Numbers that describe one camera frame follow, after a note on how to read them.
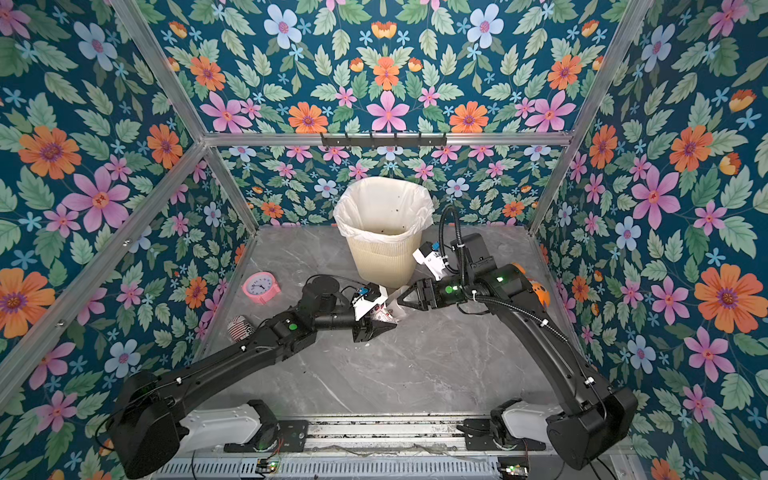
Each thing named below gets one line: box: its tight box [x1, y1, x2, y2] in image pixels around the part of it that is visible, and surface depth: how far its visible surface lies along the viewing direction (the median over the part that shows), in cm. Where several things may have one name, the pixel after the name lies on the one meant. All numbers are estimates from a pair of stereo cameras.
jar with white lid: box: [371, 302, 400, 324], surface depth 69 cm
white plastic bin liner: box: [333, 176, 435, 243], surface depth 95 cm
